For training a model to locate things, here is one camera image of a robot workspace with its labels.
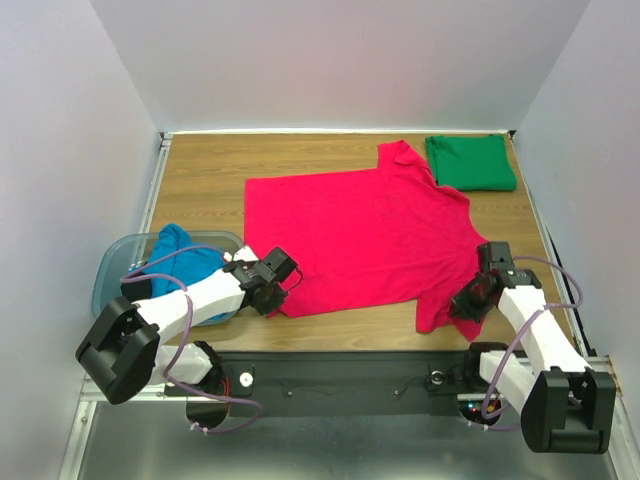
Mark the black garment in bin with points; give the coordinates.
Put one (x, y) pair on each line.
(136, 291)

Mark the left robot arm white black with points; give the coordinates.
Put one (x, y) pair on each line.
(127, 347)

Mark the folded green t shirt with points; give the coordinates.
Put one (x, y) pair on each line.
(471, 163)

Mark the aluminium frame rail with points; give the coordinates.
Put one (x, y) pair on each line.
(133, 383)

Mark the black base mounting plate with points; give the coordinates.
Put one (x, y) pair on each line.
(353, 383)

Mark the teal plastic bin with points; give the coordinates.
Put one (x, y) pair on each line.
(133, 253)

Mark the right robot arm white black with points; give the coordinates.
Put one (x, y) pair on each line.
(564, 405)

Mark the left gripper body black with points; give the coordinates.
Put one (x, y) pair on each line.
(274, 301)

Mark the red t shirt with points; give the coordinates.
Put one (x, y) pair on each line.
(368, 237)

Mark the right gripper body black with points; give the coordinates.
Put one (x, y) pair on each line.
(470, 300)

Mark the blue t shirt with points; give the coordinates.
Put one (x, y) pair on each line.
(188, 267)

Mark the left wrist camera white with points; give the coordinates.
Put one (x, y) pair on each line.
(244, 254)

